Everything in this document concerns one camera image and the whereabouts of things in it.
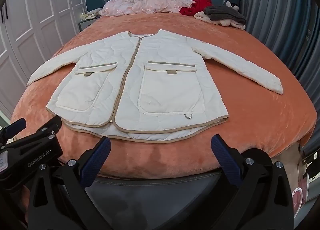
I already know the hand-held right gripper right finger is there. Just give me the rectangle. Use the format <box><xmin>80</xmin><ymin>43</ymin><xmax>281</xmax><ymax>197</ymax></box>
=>
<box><xmin>211</xmin><ymin>134</ymin><xmax>294</xmax><ymax>230</ymax></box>

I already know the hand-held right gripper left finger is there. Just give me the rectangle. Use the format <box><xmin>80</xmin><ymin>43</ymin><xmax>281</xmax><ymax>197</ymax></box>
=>
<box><xmin>27</xmin><ymin>136</ymin><xmax>113</xmax><ymax>230</ymax></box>

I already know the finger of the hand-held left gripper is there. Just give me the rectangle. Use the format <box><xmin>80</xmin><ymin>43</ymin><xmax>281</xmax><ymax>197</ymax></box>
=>
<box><xmin>0</xmin><ymin>118</ymin><xmax>27</xmax><ymax>144</ymax></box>
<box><xmin>0</xmin><ymin>115</ymin><xmax>62</xmax><ymax>151</ymax></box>

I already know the white quilted jacket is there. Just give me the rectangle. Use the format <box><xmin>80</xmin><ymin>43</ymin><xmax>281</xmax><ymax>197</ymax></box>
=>
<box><xmin>26</xmin><ymin>29</ymin><xmax>284</xmax><ymax>144</ymax></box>

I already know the pink round object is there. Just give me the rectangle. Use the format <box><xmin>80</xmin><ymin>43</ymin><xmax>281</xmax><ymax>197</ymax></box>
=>
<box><xmin>291</xmin><ymin>187</ymin><xmax>305</xmax><ymax>217</ymax></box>

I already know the black bag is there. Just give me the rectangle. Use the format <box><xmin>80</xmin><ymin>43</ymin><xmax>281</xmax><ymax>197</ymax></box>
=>
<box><xmin>299</xmin><ymin>152</ymin><xmax>320</xmax><ymax>183</ymax></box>

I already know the white panelled wardrobe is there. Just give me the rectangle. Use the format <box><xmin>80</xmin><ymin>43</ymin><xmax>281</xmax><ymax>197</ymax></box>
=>
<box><xmin>0</xmin><ymin>0</ymin><xmax>87</xmax><ymax>121</ymax></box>

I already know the pale yellow cloth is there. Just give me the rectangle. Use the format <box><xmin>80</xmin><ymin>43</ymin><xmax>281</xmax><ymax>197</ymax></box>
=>
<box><xmin>80</xmin><ymin>8</ymin><xmax>103</xmax><ymax>20</ymax></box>

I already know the cream fluffy garment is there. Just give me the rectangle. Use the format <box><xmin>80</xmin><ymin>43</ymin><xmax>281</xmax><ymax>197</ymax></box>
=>
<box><xmin>194</xmin><ymin>10</ymin><xmax>246</xmax><ymax>30</ymax></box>

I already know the grey knitted garment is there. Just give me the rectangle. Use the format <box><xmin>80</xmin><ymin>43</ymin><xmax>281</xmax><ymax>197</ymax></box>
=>
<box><xmin>204</xmin><ymin>5</ymin><xmax>247</xmax><ymax>24</ymax></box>

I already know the grey blue curtain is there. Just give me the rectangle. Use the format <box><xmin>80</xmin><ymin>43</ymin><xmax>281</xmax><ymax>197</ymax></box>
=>
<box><xmin>241</xmin><ymin>0</ymin><xmax>320</xmax><ymax>111</ymax></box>

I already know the red garment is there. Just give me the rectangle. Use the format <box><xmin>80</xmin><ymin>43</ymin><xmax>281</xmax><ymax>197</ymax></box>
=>
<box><xmin>179</xmin><ymin>0</ymin><xmax>213</xmax><ymax>16</ymax></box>

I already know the pink floral quilt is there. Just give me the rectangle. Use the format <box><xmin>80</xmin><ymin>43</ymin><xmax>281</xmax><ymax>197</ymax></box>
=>
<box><xmin>100</xmin><ymin>0</ymin><xmax>198</xmax><ymax>17</ymax></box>

